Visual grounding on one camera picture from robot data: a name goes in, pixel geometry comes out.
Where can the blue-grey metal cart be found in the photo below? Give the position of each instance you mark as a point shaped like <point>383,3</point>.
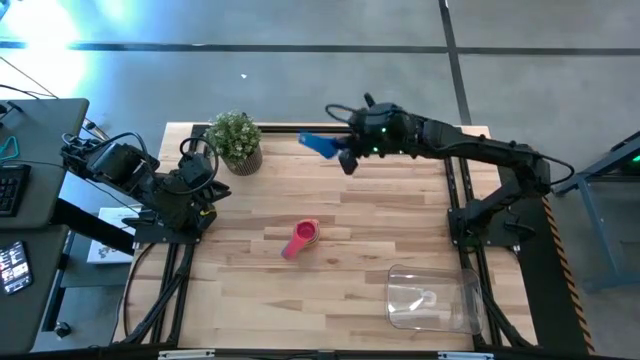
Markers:
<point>600,200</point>

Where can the black tablet with lit screen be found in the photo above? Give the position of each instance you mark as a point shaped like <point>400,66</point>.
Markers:
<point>14,267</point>

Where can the white printed booklet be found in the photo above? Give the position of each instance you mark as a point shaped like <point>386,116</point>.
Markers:
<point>107,250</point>

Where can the grey desk with keyboard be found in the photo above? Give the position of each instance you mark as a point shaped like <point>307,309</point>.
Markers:
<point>45,130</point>

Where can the clear plastic basket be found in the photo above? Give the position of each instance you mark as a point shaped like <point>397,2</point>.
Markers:
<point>435,300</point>

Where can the black round knob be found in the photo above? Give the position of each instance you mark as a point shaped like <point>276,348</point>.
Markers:
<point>62,330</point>

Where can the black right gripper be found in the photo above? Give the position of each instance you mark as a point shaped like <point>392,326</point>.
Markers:
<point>385,132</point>

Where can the red measuring cup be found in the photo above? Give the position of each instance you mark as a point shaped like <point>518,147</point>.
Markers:
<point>302,234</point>

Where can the medium blue measuring cup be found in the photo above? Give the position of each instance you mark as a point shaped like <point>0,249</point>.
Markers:
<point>320,144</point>

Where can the black keyboard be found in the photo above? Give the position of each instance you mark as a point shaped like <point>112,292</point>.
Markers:
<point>12,190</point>

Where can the grey desk with tablet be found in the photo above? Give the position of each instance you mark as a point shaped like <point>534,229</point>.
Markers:
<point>30,310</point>

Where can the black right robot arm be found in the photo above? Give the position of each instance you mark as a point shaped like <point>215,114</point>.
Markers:
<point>490,150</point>

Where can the teal plastic hook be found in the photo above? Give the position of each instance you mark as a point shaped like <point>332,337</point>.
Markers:
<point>12,150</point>

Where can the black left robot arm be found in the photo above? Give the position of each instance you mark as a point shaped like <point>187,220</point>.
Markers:
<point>120,165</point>

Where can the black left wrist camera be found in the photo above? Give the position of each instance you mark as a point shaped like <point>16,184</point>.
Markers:
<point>196,169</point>

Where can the potted plant with ribbed pot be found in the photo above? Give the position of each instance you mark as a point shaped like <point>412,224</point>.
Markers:
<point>235,140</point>

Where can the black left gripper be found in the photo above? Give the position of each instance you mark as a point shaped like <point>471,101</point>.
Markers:
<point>192,197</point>

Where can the black mat with hazard stripe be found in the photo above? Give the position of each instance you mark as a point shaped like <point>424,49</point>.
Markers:
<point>535,300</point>

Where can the white frame bracket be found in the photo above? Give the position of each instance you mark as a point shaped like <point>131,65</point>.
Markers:
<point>185,355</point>
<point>465,356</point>

